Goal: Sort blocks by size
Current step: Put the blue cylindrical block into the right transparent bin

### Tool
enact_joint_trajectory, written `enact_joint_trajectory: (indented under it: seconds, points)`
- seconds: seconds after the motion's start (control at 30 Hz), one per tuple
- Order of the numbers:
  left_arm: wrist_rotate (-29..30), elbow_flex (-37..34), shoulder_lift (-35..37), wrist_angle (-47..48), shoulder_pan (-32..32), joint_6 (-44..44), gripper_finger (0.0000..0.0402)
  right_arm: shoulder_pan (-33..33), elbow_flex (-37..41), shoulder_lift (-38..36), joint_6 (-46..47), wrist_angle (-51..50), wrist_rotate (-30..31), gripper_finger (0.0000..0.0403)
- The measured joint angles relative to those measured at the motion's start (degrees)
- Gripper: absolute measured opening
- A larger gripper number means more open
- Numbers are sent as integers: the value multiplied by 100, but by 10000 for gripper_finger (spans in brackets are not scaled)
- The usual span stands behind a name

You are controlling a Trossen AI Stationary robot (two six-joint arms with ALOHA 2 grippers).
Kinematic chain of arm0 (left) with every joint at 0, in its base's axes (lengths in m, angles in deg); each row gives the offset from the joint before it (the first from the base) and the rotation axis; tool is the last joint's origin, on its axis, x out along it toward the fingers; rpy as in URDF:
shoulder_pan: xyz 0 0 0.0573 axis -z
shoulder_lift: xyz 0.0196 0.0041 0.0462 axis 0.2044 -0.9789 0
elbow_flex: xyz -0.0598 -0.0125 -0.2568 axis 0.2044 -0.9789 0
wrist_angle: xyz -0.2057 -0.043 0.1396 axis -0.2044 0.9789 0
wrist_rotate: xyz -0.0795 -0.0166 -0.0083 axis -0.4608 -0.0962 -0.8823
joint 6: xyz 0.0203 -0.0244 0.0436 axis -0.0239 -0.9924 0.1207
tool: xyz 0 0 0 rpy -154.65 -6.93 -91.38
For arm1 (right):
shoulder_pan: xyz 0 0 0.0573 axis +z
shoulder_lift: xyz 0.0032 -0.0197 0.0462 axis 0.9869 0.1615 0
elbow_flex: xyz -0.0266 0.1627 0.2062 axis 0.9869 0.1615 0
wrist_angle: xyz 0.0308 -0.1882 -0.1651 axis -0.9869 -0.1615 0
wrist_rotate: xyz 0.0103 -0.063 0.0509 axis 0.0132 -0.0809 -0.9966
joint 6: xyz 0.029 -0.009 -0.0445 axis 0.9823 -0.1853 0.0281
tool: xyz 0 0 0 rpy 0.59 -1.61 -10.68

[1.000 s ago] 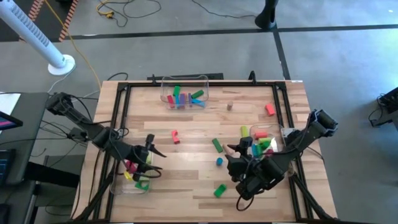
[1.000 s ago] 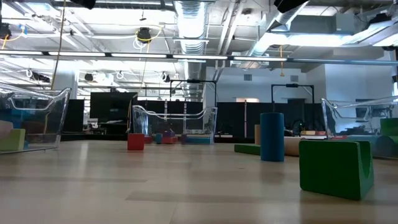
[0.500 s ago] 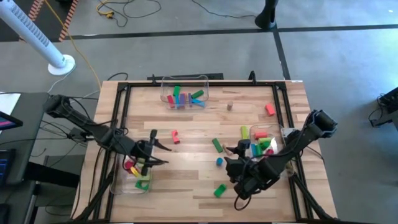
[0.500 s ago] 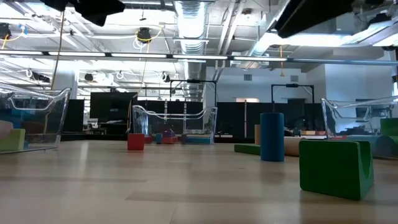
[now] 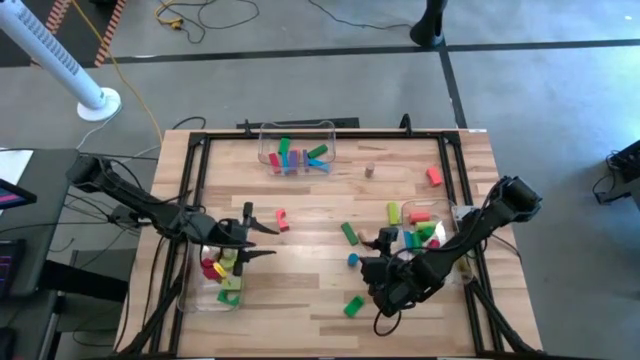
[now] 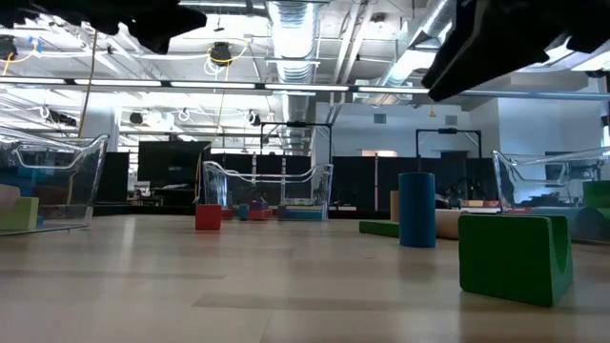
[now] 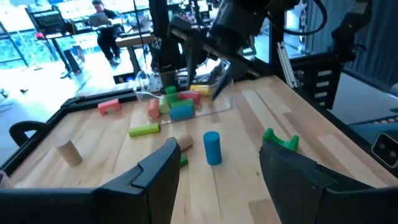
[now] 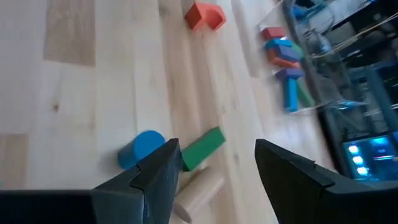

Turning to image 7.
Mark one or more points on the yellow cylinder block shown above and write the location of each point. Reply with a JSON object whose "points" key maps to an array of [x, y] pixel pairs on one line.
{"points": [[202, 89]]}

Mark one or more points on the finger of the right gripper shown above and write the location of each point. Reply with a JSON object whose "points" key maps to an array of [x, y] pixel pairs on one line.
{"points": [[192, 62], [224, 81]]}

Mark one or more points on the short pink plank block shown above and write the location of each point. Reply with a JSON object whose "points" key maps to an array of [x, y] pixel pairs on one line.
{"points": [[109, 106]]}

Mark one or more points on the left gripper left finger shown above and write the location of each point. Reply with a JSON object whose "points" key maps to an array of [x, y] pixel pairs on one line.
{"points": [[146, 186]]}

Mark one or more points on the red cylinder block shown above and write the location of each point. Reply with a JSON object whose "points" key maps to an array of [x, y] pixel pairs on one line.
{"points": [[154, 108], [190, 97]]}

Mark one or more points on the blue cylinder block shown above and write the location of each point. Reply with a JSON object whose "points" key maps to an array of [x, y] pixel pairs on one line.
{"points": [[212, 148], [182, 112]]}

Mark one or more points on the black frame clamp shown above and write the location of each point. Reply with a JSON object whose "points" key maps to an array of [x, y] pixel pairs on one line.
{"points": [[21, 129]]}

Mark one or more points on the wooden desk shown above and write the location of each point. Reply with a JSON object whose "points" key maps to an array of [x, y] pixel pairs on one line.
{"points": [[133, 40]]}

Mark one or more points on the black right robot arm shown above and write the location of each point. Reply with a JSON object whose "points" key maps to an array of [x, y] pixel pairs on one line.
{"points": [[248, 15]]}

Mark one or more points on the black depth camera box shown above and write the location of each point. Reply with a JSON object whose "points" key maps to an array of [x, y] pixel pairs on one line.
{"points": [[385, 149]]}

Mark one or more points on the light green cylinder block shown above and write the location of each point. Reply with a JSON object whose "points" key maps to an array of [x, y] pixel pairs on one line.
{"points": [[163, 104]]}

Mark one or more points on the clear plastic bin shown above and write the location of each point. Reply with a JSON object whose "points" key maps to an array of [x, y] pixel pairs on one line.
{"points": [[217, 105]]}

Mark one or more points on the grey laptop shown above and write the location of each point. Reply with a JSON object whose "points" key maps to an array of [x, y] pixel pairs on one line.
{"points": [[99, 19]]}

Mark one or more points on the person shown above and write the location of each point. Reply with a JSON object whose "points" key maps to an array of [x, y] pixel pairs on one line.
{"points": [[107, 34]]}

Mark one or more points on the light green plank block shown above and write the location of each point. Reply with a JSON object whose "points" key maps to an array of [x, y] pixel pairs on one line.
{"points": [[144, 129]]}

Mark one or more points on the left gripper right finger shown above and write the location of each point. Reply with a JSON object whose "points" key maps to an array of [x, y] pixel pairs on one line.
{"points": [[298, 186]]}

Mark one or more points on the large green block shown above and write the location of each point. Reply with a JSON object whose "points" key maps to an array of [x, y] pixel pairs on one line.
{"points": [[281, 141]]}

